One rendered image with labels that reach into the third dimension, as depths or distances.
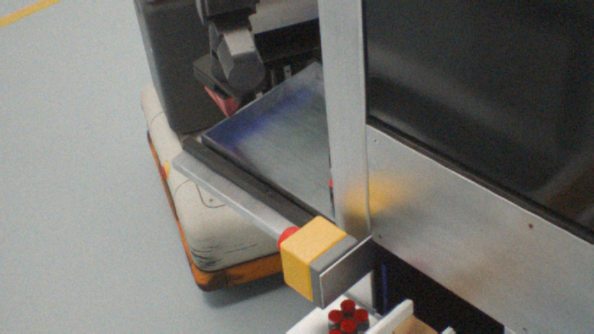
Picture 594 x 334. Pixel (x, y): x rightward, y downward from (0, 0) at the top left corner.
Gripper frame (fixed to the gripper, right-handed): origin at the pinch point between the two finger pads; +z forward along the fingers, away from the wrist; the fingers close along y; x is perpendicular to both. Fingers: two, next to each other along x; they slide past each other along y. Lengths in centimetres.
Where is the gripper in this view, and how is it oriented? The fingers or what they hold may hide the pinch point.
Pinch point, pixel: (230, 111)
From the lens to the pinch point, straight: 163.6
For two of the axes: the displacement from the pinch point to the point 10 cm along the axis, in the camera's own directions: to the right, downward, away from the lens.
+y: 7.0, 5.6, -4.4
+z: -0.4, 6.5, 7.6
